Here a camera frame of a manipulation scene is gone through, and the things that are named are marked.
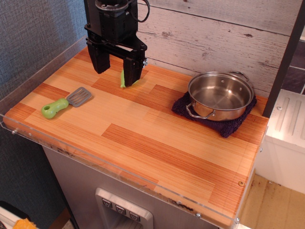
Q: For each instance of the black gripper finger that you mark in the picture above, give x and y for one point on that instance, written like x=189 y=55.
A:
x=132 y=69
x=99 y=57

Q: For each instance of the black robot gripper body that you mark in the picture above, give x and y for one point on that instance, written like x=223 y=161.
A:
x=119 y=26

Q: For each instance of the green handled grey spatula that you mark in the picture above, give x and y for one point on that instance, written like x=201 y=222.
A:
x=76 y=99

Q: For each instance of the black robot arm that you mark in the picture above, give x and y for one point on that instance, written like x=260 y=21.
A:
x=110 y=4

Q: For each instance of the stainless steel pot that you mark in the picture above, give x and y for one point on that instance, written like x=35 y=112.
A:
x=219 y=96

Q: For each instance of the green plastic pear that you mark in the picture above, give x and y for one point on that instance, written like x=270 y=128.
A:
x=123 y=84

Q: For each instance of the dark purple cloth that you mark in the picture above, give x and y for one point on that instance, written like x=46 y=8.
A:
x=225 y=128

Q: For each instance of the grey cabinet with dispenser panel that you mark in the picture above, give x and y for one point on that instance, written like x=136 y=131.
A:
x=99 y=201

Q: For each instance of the dark vertical post right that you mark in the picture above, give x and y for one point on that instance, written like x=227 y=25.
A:
x=286 y=60

